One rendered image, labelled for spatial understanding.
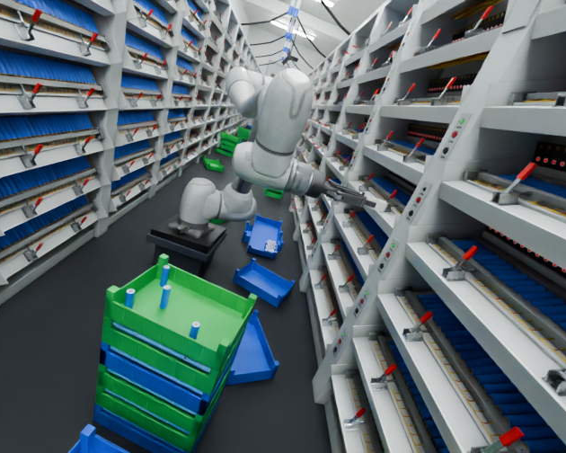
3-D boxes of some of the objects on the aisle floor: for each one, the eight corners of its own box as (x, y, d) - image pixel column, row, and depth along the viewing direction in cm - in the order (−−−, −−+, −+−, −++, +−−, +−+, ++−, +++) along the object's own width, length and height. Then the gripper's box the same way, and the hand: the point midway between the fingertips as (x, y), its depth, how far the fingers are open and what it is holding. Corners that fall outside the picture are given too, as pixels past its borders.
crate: (273, 259, 196) (277, 253, 190) (246, 251, 193) (248, 244, 187) (279, 226, 215) (282, 220, 209) (254, 219, 212) (257, 212, 206)
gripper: (301, 187, 84) (372, 210, 87) (305, 201, 72) (387, 227, 75) (310, 164, 81) (383, 189, 84) (315, 174, 69) (400, 203, 72)
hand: (374, 203), depth 79 cm, fingers closed
